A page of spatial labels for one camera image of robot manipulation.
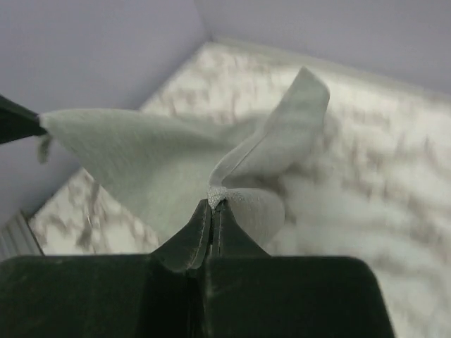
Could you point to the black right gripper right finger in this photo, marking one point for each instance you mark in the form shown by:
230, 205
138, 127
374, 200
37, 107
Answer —
228, 239

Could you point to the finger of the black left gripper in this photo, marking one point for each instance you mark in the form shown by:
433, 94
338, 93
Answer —
17, 122

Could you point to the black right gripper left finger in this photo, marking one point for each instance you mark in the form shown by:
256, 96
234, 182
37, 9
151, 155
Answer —
187, 249

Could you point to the grey cloth napkin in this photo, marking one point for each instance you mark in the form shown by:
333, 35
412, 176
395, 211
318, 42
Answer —
149, 171

